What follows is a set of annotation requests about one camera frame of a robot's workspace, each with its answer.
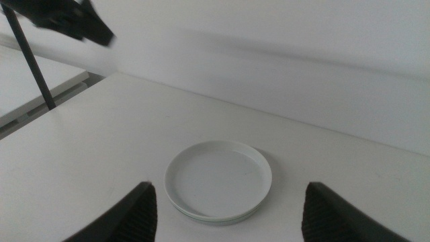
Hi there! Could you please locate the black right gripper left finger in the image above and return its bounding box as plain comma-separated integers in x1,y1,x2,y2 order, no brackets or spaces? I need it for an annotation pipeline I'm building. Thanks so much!
62,181,159,242

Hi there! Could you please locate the black slanted pole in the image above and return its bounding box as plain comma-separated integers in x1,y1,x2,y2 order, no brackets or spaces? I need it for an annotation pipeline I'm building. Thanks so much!
1,5,58,112

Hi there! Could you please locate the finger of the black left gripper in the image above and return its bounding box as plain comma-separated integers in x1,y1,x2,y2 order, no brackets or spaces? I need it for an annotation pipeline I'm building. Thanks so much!
81,0,116,48

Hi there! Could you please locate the white shallow bowl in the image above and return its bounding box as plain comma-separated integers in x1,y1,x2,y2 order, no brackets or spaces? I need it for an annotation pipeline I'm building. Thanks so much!
163,139,273,221

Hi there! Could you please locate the white side table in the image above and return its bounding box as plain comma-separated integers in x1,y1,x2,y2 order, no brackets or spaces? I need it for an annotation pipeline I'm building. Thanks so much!
0,44,90,139

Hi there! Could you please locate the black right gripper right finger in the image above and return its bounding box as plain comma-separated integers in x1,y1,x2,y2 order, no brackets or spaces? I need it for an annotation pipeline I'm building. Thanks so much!
301,181,413,242

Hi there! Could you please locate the green shallow bowl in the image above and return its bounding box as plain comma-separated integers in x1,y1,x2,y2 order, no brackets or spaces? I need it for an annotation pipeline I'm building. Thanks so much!
167,201,266,223

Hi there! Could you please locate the grey shallow bowl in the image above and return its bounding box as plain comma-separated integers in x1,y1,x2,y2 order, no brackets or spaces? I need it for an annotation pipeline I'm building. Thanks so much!
173,206,263,227

